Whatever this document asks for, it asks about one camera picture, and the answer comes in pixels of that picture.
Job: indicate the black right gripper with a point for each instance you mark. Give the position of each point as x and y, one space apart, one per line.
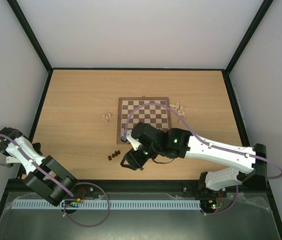
133 159

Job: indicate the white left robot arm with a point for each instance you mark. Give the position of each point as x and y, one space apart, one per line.
44 175

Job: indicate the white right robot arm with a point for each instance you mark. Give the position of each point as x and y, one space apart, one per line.
244 164

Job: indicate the dark chess pieces left cluster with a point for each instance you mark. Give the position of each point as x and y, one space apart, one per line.
113 155

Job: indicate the light chess pieces left pile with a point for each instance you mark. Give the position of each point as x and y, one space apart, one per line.
107 116

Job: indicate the light chess pieces pile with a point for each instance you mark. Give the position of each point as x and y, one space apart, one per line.
107 116
178 108

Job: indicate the wooden chess board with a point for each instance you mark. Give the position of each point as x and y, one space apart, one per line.
156 116

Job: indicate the light chess pieces right pile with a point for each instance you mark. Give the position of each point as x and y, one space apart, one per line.
178 108

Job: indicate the light blue cable duct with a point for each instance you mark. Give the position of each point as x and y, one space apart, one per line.
38 204

